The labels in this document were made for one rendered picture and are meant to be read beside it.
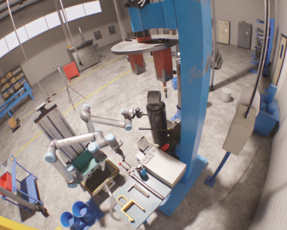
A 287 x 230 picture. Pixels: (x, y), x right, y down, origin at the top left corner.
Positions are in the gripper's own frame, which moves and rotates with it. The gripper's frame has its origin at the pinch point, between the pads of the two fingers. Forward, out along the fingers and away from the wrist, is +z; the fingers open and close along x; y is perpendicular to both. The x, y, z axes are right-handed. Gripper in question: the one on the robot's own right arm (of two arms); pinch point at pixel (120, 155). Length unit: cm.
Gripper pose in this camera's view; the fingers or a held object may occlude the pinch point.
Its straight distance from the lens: 159.0
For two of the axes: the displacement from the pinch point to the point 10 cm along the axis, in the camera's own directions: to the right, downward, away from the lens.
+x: 7.3, 3.5, -5.9
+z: 1.7, 7.4, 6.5
